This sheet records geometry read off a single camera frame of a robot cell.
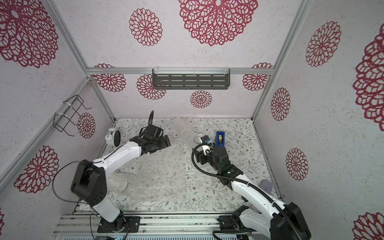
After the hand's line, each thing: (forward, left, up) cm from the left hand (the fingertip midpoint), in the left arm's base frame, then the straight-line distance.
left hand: (165, 144), depth 91 cm
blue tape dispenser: (+8, -35, -6) cm, 37 cm away
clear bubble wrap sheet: (+12, -12, -6) cm, 18 cm away
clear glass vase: (-10, -19, +18) cm, 28 cm away
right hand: (-7, -20, +10) cm, 24 cm away
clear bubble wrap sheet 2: (-16, +2, -12) cm, 20 cm away
